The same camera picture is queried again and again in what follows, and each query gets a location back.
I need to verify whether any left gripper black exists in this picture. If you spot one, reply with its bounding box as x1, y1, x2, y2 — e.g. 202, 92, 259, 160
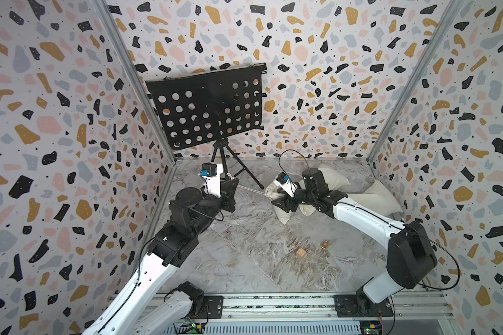
188, 176, 238, 239

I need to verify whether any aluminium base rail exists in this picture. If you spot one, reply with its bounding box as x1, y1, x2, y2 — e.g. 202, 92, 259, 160
160, 291, 461, 334

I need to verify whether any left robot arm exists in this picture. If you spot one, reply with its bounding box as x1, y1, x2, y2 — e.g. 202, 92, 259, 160
84, 178, 239, 334

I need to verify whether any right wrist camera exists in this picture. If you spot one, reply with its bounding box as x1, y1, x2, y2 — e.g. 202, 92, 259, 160
274, 173, 298, 198

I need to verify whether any black perforated music stand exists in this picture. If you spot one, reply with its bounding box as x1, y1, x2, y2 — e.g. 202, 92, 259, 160
146, 63, 267, 180

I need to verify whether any right circuit board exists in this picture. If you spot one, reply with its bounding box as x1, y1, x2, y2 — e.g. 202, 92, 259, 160
360, 321, 383, 335

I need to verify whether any left circuit board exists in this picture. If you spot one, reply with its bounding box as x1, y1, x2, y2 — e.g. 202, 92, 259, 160
177, 322, 205, 334

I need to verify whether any circuit board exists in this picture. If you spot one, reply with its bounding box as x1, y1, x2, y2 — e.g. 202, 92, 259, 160
360, 321, 383, 335
177, 322, 205, 334

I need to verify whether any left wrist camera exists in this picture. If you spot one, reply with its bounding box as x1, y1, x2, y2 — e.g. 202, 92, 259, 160
200, 163, 223, 198

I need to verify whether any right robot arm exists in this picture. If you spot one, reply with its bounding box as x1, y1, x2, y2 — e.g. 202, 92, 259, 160
271, 168, 437, 313

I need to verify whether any small wooden cube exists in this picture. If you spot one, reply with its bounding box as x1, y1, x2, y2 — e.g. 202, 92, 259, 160
296, 248, 307, 258

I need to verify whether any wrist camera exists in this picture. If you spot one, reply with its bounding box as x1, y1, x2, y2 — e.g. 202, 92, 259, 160
200, 163, 223, 198
274, 173, 298, 198

